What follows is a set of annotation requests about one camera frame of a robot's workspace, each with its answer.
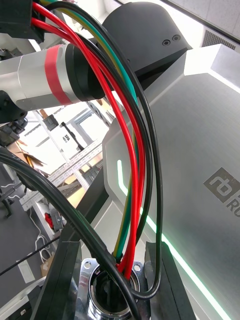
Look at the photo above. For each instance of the aluminium frame shelf with goods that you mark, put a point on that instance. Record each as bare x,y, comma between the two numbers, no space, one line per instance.
82,155

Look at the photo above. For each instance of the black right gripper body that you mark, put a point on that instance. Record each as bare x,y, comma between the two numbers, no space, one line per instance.
15,15

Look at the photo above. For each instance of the pale grey robot torso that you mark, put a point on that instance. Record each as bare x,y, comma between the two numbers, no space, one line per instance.
195,125

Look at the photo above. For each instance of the silver and black right arm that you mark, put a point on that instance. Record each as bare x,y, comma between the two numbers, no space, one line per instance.
35,77

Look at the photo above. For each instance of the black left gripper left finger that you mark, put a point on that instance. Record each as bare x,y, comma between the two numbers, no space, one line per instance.
60,287

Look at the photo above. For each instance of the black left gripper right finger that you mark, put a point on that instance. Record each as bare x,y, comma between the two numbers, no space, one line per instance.
172,300

